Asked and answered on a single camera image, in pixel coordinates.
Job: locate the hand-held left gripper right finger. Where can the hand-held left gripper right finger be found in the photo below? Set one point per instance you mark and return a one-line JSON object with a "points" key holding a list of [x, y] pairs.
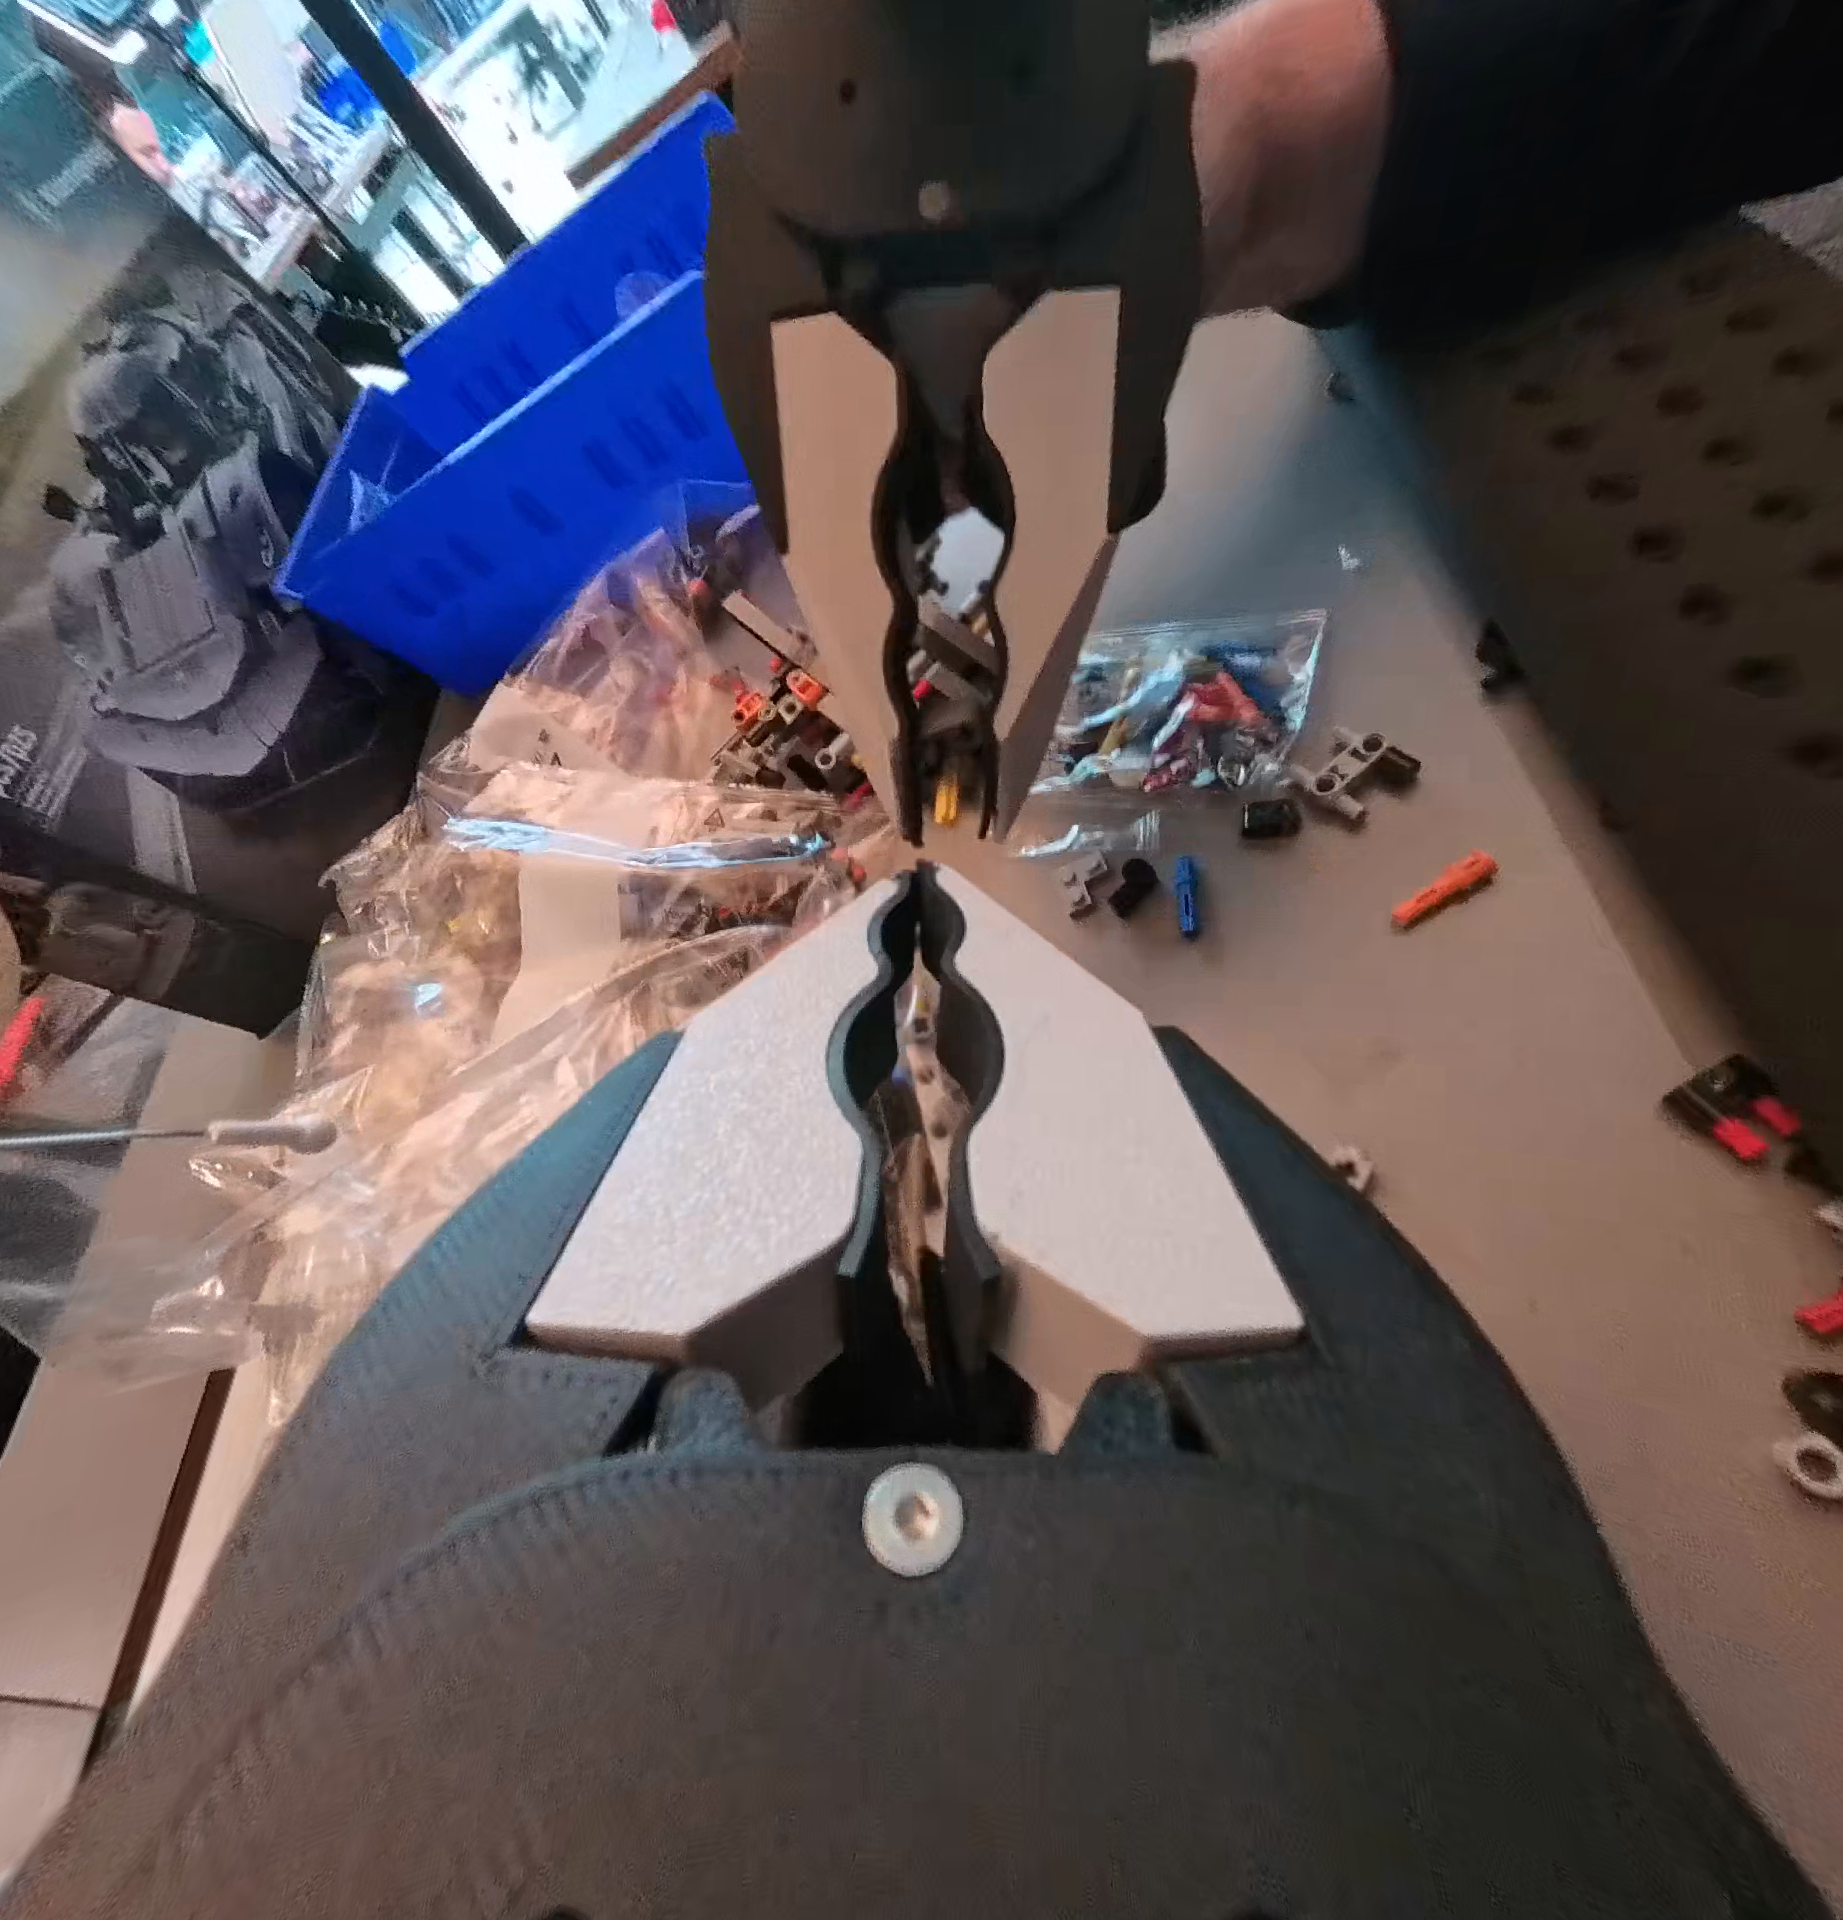
{"points": [[1132, 1183]]}

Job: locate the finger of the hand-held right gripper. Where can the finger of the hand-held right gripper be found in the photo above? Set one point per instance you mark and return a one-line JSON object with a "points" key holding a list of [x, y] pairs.
{"points": [[1063, 480], [831, 480]]}

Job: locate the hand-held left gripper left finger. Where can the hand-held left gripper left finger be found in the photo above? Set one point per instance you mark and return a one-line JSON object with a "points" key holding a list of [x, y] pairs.
{"points": [[697, 1183]]}

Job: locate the small grey lego assembly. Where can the small grey lego assembly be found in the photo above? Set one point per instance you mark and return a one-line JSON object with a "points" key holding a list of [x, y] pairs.
{"points": [[946, 795]]}

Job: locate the person's right forearm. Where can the person's right forearm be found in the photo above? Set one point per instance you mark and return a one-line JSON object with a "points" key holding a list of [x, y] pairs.
{"points": [[1579, 120]]}

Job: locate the heap of loose lego parts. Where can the heap of loose lego parts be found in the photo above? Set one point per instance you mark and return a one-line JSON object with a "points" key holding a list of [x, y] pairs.
{"points": [[937, 1117]]}

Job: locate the small light grey lego cube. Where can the small light grey lego cube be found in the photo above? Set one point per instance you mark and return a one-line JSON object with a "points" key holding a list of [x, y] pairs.
{"points": [[1359, 1167]]}

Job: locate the dark grey lego chassis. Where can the dark grey lego chassis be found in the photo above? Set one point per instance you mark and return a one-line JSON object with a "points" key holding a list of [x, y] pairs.
{"points": [[780, 721]]}

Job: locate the blue lego pin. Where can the blue lego pin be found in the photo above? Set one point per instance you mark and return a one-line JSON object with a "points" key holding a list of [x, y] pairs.
{"points": [[1191, 897]]}

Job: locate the pile of clear lego bags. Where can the pile of clear lego bags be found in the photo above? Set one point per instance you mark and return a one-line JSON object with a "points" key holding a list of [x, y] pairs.
{"points": [[487, 976]]}

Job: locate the black lego pin piece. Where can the black lego pin piece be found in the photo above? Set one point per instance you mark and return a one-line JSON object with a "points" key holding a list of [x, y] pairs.
{"points": [[1139, 888]]}

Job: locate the grey lego angle piece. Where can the grey lego angle piece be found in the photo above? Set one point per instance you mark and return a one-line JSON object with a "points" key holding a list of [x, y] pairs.
{"points": [[1084, 888]]}

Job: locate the black lego connector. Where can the black lego connector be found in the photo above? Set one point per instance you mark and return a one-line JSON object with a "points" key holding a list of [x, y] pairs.
{"points": [[1272, 821]]}

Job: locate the grey double-hole lego connector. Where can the grey double-hole lego connector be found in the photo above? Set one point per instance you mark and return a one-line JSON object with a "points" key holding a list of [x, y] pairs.
{"points": [[1348, 773]]}

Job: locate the orange lego pin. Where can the orange lego pin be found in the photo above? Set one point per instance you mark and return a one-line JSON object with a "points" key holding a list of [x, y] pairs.
{"points": [[1444, 888]]}

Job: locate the black lego piece, red pins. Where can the black lego piece, red pins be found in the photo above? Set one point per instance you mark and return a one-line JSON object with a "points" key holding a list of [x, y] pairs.
{"points": [[1724, 1100]]}

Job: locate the dark lego set box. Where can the dark lego set box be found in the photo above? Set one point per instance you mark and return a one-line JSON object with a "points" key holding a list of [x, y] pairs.
{"points": [[141, 600]]}

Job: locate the red lego pin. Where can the red lego pin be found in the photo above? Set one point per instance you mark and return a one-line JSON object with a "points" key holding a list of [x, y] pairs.
{"points": [[1838, 1308]]}

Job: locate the person's right hand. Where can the person's right hand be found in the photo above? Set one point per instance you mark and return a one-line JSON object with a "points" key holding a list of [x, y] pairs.
{"points": [[1266, 165]]}

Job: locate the small zip bag of pins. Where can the small zip bag of pins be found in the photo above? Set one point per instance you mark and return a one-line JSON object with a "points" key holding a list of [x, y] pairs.
{"points": [[1191, 703]]}

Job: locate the blue plastic bin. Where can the blue plastic bin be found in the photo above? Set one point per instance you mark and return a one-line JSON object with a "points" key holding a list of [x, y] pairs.
{"points": [[558, 287], [487, 556]]}

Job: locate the small empty zip bag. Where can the small empty zip bag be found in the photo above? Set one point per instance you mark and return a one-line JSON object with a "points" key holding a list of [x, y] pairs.
{"points": [[1088, 837]]}

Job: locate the white cardboard box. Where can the white cardboard box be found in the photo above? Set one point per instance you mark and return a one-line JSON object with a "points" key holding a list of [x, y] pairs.
{"points": [[66, 1498]]}

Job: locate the black connector with white pin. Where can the black connector with white pin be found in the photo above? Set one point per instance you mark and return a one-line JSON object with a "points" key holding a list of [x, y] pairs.
{"points": [[1819, 1424]]}

